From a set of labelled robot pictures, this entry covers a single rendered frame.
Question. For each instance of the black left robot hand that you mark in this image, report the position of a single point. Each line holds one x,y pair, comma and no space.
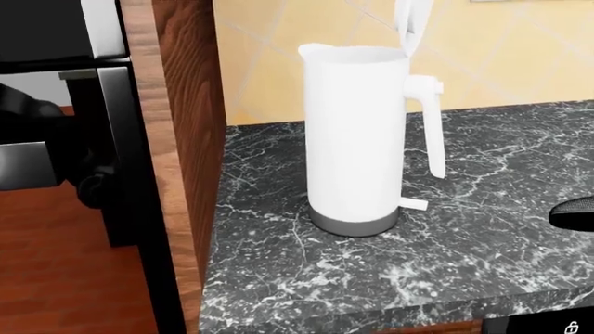
76,146

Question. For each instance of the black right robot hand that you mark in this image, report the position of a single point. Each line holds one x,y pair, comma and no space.
575,214

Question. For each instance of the grey kettle base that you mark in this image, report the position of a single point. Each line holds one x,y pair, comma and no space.
352,228

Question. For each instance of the white electric kettle body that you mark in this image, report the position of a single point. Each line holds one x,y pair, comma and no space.
352,139

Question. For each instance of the white kettle lid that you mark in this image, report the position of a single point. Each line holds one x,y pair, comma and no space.
409,24

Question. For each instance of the black and silver oven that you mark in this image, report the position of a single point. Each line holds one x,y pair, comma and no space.
123,139

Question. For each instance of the wooden cabinet side panel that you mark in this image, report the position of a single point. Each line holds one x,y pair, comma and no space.
185,139

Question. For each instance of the black appliance under counter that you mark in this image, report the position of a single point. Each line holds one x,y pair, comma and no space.
533,325

